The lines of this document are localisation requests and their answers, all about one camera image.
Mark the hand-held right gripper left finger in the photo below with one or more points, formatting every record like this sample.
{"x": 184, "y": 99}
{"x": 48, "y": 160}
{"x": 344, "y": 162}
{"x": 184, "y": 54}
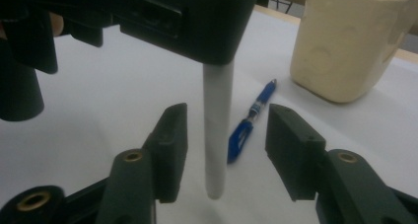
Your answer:
{"x": 169, "y": 151}

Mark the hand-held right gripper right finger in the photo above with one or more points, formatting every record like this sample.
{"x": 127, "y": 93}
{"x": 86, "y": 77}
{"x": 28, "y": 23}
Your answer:
{"x": 292, "y": 151}

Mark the blue pen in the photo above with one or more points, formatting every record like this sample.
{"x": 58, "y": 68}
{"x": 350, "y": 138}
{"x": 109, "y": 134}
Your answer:
{"x": 259, "y": 109}

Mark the long white pen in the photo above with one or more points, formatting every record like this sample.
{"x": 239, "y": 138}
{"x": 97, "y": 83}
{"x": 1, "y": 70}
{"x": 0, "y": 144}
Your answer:
{"x": 217, "y": 118}

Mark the cream square pen holder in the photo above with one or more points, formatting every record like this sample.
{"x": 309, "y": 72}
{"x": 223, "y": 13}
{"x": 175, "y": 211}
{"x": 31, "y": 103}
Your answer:
{"x": 341, "y": 46}

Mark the white table board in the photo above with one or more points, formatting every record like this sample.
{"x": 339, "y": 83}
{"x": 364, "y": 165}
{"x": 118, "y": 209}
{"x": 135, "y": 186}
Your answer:
{"x": 98, "y": 95}

